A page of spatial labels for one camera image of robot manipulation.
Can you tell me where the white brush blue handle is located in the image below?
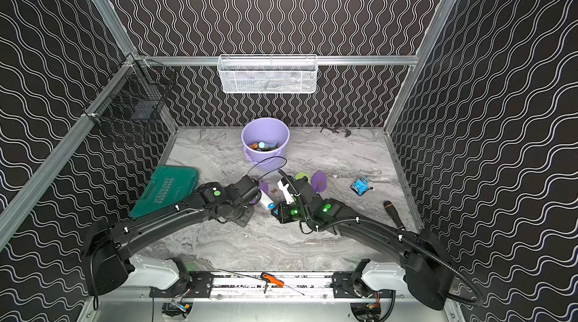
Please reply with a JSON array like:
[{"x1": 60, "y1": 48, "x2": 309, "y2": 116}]
[{"x1": 259, "y1": 192, "x2": 275, "y2": 210}]

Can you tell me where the light green trowel wooden handle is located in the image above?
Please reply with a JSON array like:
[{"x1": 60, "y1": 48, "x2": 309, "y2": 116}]
[{"x1": 294, "y1": 172, "x2": 311, "y2": 182}]

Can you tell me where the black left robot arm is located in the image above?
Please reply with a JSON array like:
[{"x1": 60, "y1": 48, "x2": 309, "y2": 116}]
[{"x1": 81, "y1": 175, "x2": 260, "y2": 298}]

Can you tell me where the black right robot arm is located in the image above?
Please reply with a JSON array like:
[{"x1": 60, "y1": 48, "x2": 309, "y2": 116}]
[{"x1": 271, "y1": 175, "x2": 484, "y2": 310}]

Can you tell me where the purple plastic bucket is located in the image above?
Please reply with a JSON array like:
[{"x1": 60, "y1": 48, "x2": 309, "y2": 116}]
[{"x1": 241, "y1": 117, "x2": 291, "y2": 172}]

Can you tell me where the blue tape measure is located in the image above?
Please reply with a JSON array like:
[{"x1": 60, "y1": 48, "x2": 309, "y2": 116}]
[{"x1": 350, "y1": 177, "x2": 373, "y2": 197}]

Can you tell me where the green plastic tool case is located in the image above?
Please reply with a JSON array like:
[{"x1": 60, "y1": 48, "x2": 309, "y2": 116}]
[{"x1": 129, "y1": 165, "x2": 199, "y2": 218}]

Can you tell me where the small purple trowel pink handle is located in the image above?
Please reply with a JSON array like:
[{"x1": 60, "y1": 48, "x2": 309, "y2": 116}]
[{"x1": 311, "y1": 170, "x2": 328, "y2": 194}]

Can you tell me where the orange handled screwdriver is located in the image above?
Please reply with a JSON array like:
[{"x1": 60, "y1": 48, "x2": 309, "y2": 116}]
[{"x1": 260, "y1": 272, "x2": 285, "y2": 292}]

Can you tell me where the black orange screwdriver handle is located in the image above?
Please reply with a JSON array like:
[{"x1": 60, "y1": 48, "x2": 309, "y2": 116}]
[{"x1": 383, "y1": 201, "x2": 406, "y2": 230}]

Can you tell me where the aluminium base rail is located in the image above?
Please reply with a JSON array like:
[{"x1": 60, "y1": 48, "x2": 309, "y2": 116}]
[{"x1": 89, "y1": 270, "x2": 452, "y2": 303}]

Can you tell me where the white wire basket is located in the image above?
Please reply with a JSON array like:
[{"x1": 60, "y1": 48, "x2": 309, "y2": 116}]
[{"x1": 217, "y1": 54, "x2": 319, "y2": 94}]

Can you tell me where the black wire basket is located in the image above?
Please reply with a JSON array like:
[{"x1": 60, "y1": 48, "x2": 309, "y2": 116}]
[{"x1": 87, "y1": 54, "x2": 177, "y2": 144}]

